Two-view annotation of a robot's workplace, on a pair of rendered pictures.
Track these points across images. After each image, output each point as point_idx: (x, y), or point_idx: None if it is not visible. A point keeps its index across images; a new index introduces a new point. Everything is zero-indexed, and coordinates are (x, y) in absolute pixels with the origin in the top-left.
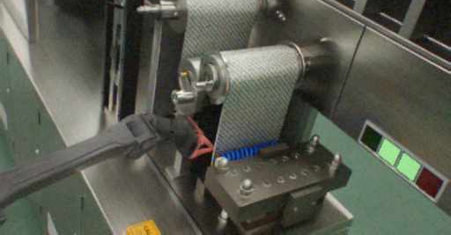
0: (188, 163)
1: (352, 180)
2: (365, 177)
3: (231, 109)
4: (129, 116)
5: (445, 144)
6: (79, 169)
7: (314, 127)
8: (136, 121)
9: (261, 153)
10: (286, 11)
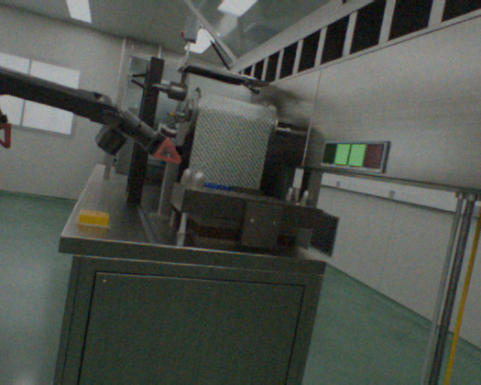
0: (169, 204)
1: (397, 383)
2: (411, 383)
3: (203, 135)
4: (101, 93)
5: (381, 111)
6: (36, 93)
7: (361, 338)
8: (105, 96)
9: (232, 188)
10: (276, 104)
